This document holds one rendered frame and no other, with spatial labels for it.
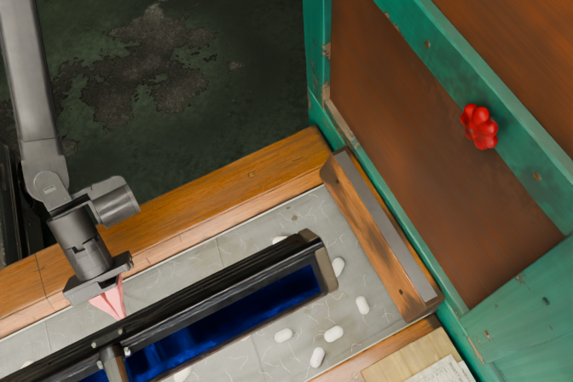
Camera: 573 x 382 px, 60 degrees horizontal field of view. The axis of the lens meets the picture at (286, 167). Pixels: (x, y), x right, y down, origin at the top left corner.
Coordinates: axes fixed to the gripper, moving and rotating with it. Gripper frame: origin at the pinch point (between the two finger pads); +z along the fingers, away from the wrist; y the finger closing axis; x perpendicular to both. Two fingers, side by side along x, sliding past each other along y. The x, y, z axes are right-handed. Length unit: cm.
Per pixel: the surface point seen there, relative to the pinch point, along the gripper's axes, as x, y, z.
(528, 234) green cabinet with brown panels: -39, 47, -5
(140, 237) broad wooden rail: 13.5, 5.7, -7.5
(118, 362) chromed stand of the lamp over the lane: -31.9, 6.4, -9.1
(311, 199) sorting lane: 10.8, 37.6, -0.8
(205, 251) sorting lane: 10.8, 15.4, -0.6
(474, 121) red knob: -41, 44, -19
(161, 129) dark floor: 121, 13, -15
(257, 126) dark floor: 109, 47, -2
